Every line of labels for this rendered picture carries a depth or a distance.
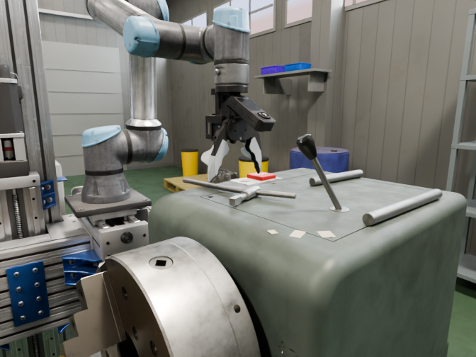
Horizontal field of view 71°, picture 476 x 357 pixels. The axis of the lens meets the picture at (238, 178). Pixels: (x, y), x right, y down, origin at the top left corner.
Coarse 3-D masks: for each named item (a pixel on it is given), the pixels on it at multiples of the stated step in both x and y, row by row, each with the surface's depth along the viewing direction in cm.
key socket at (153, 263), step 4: (152, 260) 48; (156, 260) 48; (160, 260) 48; (164, 260) 48; (168, 260) 48; (152, 264) 47; (156, 264) 48; (160, 264) 48; (164, 264) 48; (168, 264) 47; (172, 264) 48; (156, 268) 46; (160, 268) 46; (164, 268) 46
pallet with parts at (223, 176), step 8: (184, 176) 645; (192, 176) 645; (200, 176) 645; (216, 176) 540; (224, 176) 561; (232, 176) 557; (168, 184) 619; (176, 184) 579; (184, 184) 579; (192, 184) 579
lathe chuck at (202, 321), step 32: (128, 256) 49; (160, 256) 49; (128, 288) 46; (160, 288) 43; (192, 288) 45; (128, 320) 48; (160, 320) 40; (192, 320) 42; (224, 320) 44; (128, 352) 54; (160, 352) 41; (192, 352) 40; (224, 352) 42
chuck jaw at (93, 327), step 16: (80, 288) 50; (96, 288) 50; (112, 288) 51; (96, 304) 49; (112, 304) 50; (80, 320) 47; (96, 320) 48; (112, 320) 49; (80, 336) 46; (96, 336) 47; (112, 336) 48; (64, 352) 45; (80, 352) 45; (96, 352) 46
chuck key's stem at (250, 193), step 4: (248, 188) 73; (252, 188) 73; (256, 188) 74; (260, 188) 76; (244, 192) 71; (248, 192) 71; (252, 192) 72; (236, 196) 68; (240, 196) 68; (244, 196) 70; (248, 196) 71; (252, 196) 72; (232, 200) 67; (236, 200) 67; (240, 200) 68; (244, 200) 71; (232, 204) 67; (236, 204) 67
